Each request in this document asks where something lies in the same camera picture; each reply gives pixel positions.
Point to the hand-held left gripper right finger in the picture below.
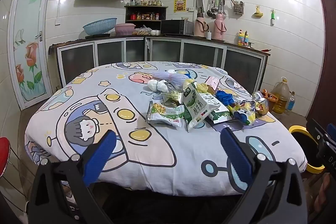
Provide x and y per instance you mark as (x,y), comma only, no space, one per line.
(235,157)

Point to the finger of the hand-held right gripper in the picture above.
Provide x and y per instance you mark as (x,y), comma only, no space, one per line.
(331,131)

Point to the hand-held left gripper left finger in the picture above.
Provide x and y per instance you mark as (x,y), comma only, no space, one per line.
(101,158)

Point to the yellow rimmed black trash bin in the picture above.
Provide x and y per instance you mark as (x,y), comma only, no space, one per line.
(305,145)

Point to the small white green milk bag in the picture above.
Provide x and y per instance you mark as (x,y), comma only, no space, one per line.
(218,112)

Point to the yellow colourful snack packet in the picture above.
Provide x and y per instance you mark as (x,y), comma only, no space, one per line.
(244,109)

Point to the shiny orange snack wrapper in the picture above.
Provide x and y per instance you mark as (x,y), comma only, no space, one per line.
(261,106)

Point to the large white green milk bag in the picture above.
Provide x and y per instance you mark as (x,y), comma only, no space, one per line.
(193,106)

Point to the green silver snack packet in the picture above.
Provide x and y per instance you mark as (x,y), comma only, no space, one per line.
(162,112)

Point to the yellow plastic bag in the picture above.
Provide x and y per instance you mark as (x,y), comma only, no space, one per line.
(202,87)

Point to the pink red food packet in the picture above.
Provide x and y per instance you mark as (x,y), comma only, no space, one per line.
(212,81)

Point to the small yellow green wrapper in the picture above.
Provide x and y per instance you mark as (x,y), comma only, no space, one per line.
(174,96)

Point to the white tissue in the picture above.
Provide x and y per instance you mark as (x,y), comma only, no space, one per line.
(153,84)
(163,87)

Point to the pale purple plastic bag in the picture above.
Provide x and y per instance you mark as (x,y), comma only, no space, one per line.
(170,77)

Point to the clear water bottle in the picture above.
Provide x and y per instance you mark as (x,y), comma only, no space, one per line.
(290,102)

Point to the large cooking oil bottle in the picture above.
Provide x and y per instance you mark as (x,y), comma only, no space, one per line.
(280,98)

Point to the cartoon printed tablecloth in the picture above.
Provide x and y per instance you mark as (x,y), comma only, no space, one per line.
(86,98)

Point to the orange basket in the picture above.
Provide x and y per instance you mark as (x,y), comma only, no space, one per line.
(271,96)

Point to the dark red wooden door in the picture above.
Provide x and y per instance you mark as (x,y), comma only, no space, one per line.
(328,56)

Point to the red round stool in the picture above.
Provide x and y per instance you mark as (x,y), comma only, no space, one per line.
(4,155)

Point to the kitchen counter cabinets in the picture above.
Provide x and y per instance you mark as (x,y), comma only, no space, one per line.
(110,52)

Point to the yellow dish soap bottle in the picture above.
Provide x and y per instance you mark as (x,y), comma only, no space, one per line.
(242,39)

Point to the green white brush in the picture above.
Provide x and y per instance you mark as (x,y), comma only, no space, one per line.
(273,18)

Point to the pink thermos flask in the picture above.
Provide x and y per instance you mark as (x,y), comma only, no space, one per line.
(199,26)
(218,28)

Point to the pink plastic basin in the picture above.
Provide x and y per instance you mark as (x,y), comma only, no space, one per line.
(124,29)

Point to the blue plastic basin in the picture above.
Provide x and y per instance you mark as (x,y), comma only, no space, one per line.
(99,26)

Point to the clear bag of food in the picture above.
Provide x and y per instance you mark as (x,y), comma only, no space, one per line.
(141,31)

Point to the white steamed buns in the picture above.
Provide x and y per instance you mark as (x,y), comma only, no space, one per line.
(155,32)

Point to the black microwave oven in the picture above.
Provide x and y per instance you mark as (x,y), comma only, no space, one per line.
(173,27)

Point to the flower printed glass door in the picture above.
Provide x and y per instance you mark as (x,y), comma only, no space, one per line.
(31,29)

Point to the row of sauce jars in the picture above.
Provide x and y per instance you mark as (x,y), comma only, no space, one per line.
(144,16)

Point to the metal chopstick holder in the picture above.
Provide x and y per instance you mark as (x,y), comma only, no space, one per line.
(238,8)

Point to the rack of hanging utensils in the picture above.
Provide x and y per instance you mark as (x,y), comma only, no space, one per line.
(212,6)

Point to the dark corner shelf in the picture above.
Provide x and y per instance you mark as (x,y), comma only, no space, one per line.
(164,14)

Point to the row of seasoning bottles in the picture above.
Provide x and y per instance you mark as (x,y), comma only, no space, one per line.
(147,1)

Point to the yellow wall hook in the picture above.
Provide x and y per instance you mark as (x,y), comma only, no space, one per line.
(258,13)

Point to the yellow wall poster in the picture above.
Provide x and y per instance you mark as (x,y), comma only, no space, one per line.
(180,5)

